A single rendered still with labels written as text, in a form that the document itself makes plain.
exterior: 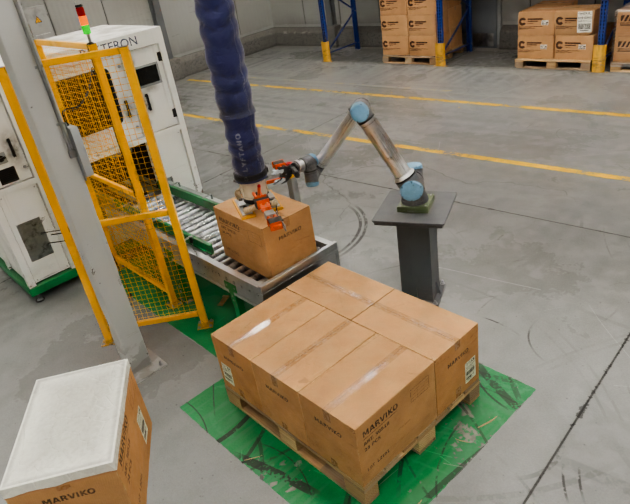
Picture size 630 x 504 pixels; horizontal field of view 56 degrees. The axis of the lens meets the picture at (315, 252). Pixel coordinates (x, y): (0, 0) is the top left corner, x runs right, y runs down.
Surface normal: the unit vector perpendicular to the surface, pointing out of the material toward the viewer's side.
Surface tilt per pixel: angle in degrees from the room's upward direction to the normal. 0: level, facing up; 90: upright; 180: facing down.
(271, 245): 90
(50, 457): 0
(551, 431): 0
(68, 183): 90
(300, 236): 90
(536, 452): 0
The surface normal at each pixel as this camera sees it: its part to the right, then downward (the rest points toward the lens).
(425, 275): -0.37, 0.51
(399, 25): -0.63, 0.47
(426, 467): -0.15, -0.86
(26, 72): 0.68, 0.27
